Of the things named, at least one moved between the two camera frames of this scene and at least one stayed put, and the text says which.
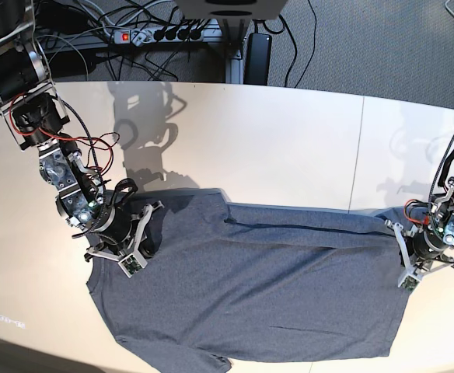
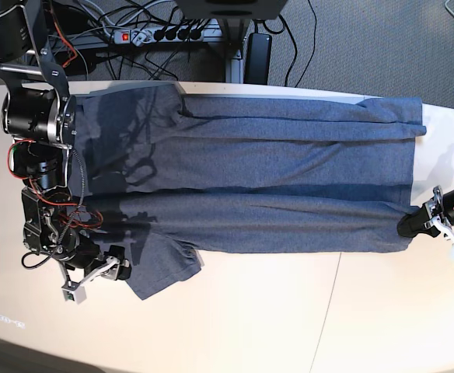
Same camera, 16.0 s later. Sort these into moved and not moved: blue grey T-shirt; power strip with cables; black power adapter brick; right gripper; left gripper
Moved: left gripper; blue grey T-shirt; right gripper
Not moved: black power adapter brick; power strip with cables
